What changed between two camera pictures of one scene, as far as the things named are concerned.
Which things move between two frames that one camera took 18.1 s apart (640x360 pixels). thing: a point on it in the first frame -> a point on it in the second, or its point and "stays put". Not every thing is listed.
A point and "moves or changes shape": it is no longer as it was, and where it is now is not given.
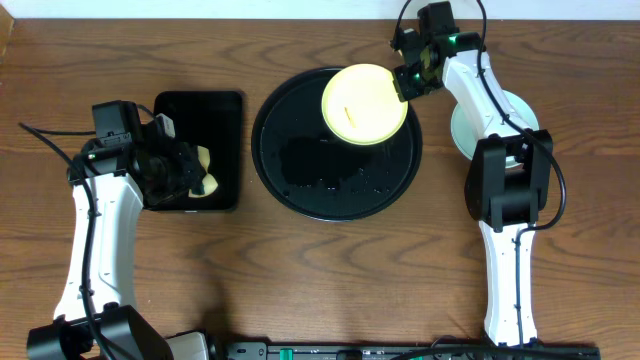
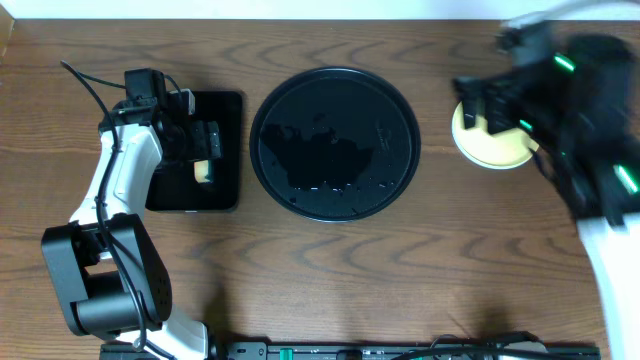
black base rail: x=208 y=346 stays put
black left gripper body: x=185 y=170 -> x=206 y=140
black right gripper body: x=412 y=82 -> x=535 y=111
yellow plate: x=361 y=104 moves or changes shape
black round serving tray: x=317 y=174 stays put
